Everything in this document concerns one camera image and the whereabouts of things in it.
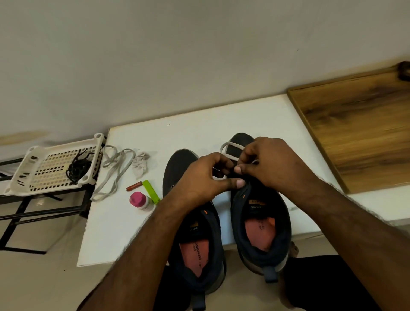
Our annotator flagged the person's left hand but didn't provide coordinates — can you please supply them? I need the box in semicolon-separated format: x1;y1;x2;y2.
170;151;247;210

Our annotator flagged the person's right hand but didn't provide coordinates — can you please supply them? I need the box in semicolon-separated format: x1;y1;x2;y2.
234;136;322;200

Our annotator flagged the grey shoelace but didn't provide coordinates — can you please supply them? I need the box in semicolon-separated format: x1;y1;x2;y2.
211;141;260;182

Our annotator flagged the dark sneaker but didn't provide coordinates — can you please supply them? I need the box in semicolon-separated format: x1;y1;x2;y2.
161;149;227;311
222;132;293;285

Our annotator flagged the grey shoelaces bundle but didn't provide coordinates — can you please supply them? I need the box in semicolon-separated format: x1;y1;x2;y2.
90;145;151;203

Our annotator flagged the black shoelace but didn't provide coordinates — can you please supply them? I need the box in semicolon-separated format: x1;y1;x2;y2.
72;147;98;177
65;154;94;185

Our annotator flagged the person's right forearm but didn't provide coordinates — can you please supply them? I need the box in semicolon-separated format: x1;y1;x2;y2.
298;181;410;311

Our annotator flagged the person's left forearm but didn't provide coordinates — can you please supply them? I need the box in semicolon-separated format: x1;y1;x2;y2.
80;195;206;311

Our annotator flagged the green marker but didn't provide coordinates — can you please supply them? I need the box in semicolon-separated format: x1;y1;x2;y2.
141;179;161;206

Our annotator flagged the pink capped white bottle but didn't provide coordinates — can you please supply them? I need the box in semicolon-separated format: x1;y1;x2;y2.
129;190;152;211

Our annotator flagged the wooden board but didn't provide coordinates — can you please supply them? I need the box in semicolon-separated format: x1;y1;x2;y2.
286;66;410;195

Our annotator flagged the white perforated plastic tray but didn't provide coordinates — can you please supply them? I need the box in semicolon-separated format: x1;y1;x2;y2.
3;132;107;197

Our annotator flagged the black metal rack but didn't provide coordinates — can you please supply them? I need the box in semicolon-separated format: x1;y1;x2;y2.
0;151;97;256

